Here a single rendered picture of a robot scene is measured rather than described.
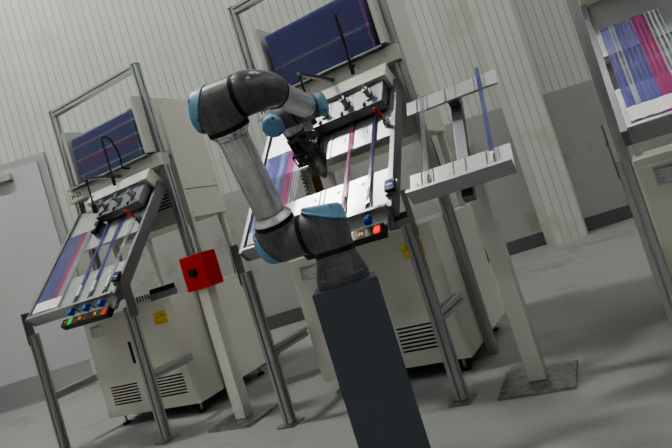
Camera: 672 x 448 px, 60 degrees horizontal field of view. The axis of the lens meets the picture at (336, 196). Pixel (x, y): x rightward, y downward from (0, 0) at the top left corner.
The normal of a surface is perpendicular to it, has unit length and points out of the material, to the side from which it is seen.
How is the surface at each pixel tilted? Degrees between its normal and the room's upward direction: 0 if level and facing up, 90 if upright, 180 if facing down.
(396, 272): 90
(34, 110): 90
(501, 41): 90
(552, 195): 90
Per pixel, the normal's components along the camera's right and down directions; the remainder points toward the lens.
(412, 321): -0.45, 0.09
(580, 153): -0.02, -0.05
